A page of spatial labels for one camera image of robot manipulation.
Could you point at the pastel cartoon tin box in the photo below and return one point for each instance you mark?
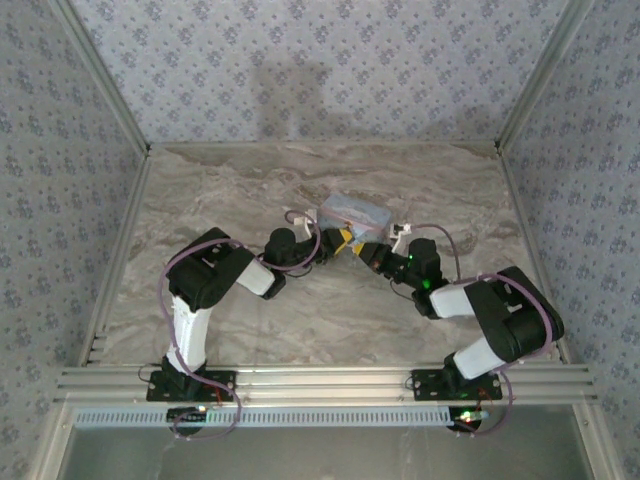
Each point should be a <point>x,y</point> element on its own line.
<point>357,212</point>

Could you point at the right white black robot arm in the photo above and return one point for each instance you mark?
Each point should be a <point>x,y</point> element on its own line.
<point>515,320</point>

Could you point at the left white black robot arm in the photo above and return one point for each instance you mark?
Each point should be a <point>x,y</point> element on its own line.
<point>192,330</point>

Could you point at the black controller board with LED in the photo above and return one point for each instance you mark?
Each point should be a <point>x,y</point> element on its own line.
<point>465,421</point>
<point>185,416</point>

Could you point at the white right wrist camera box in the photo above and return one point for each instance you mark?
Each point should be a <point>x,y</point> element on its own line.
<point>400,234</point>

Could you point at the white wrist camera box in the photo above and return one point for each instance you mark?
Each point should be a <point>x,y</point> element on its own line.
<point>400,234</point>
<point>305,221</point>

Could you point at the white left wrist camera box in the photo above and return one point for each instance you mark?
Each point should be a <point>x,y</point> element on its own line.
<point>305,221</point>

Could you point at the aluminium table side rail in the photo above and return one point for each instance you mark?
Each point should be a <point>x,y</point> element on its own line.
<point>527,225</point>
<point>120,240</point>

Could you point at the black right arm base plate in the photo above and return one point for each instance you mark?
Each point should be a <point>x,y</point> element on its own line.
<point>430,385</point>

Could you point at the long aluminium mounting rail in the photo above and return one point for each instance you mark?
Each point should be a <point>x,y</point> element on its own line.
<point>325,382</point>

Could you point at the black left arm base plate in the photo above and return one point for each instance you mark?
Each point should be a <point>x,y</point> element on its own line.
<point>220,385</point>

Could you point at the aluminium frame post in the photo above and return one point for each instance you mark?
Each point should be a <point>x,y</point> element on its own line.
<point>542,75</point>
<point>104,75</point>

